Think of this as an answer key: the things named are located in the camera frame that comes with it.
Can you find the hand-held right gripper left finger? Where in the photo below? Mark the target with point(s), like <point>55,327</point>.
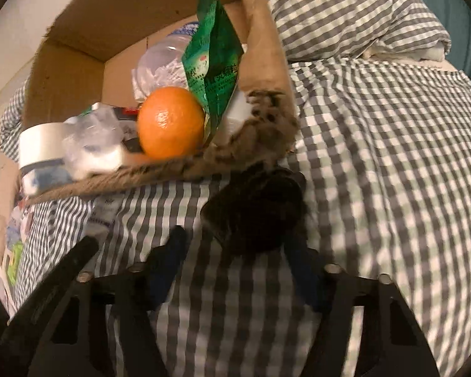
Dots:
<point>168,261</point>

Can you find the green foil packet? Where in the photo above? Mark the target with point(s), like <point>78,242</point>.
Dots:
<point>216,55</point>

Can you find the brown cardboard box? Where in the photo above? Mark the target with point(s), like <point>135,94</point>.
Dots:
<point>82,19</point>

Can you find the white tissue pack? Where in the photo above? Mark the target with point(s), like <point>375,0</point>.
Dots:
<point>236,113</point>

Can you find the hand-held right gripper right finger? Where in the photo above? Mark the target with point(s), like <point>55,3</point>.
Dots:
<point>303,279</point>

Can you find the green snack pack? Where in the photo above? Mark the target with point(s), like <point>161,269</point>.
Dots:
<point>14,261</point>

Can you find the checked pillow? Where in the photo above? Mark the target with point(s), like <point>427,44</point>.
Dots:
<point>337,11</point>

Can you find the orange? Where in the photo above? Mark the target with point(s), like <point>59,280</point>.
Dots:
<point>169,122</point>

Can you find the clear jar with blue label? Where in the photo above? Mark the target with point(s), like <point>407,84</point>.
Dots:
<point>91,145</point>

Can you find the checked bed sheet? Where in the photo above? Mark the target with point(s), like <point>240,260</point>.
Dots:
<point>376,188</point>

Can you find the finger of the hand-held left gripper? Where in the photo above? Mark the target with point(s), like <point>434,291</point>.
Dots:
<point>51,294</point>

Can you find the clear plastic bag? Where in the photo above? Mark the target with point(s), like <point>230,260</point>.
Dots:
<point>161,63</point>

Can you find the grey cardboard tape roll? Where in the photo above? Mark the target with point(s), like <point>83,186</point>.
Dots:
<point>39,141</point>

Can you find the checked duvet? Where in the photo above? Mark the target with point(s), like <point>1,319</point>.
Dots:
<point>11,121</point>

